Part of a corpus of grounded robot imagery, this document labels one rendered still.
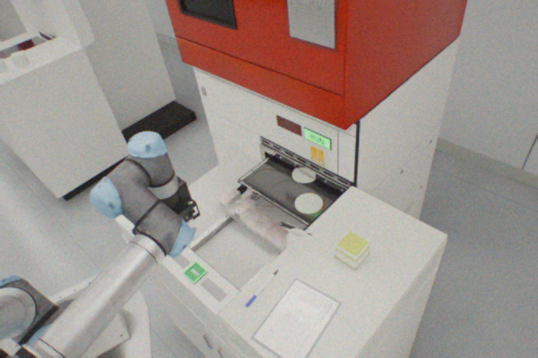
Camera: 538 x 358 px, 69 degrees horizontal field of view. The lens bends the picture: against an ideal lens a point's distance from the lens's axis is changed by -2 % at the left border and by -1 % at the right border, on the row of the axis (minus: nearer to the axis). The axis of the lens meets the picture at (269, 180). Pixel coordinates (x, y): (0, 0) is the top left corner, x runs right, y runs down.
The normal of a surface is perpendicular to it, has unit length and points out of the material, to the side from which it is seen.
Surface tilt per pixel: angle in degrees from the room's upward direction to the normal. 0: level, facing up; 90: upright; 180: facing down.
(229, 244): 0
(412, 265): 0
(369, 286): 0
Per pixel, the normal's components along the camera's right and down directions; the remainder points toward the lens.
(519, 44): -0.69, 0.56
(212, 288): -0.11, -0.72
